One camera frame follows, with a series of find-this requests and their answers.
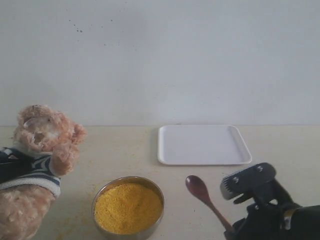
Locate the dark brown wooden spoon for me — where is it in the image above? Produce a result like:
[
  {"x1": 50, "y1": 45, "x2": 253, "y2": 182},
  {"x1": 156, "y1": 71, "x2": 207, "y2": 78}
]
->
[{"x1": 185, "y1": 175, "x2": 235, "y2": 233}]

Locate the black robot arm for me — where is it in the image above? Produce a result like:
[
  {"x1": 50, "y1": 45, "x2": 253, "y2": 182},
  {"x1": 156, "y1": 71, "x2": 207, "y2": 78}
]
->
[{"x1": 0, "y1": 152, "x2": 320, "y2": 240}]

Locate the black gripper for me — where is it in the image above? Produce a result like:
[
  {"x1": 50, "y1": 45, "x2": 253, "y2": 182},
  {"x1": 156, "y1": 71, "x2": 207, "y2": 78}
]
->
[{"x1": 224, "y1": 198, "x2": 300, "y2": 240}]

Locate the steel bowl of yellow millet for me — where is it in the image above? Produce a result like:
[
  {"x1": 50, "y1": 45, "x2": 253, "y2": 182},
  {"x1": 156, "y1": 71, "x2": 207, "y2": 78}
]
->
[{"x1": 91, "y1": 176, "x2": 165, "y2": 240}]

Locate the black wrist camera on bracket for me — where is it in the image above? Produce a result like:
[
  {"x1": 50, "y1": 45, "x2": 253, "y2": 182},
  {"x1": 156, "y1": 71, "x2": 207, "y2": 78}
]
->
[{"x1": 220, "y1": 162, "x2": 277, "y2": 205}]

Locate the white rectangular plastic tray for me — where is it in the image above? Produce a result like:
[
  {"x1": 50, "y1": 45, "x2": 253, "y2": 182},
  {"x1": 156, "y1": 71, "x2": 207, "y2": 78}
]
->
[{"x1": 157, "y1": 124, "x2": 252, "y2": 166}]

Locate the tan teddy bear striped sweater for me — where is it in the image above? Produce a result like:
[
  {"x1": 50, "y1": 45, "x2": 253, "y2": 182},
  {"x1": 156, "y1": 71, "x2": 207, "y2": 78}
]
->
[{"x1": 0, "y1": 105, "x2": 87, "y2": 240}]

